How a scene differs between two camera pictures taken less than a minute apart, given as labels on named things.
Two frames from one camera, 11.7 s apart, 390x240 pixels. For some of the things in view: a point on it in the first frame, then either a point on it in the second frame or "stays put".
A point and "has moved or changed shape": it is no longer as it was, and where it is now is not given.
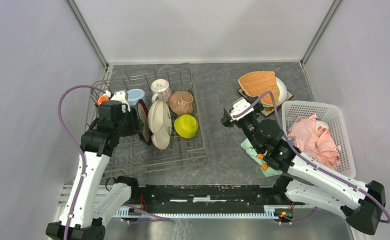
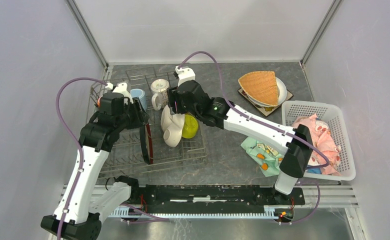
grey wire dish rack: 164,96 stays put
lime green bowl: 186,126 stays put
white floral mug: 162,87 stays put
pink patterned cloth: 312,137 stays put
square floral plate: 266,110 stays put
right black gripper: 226,119 → 173,97
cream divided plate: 160,124 → 172,125
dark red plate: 144,111 has moved or changed shape
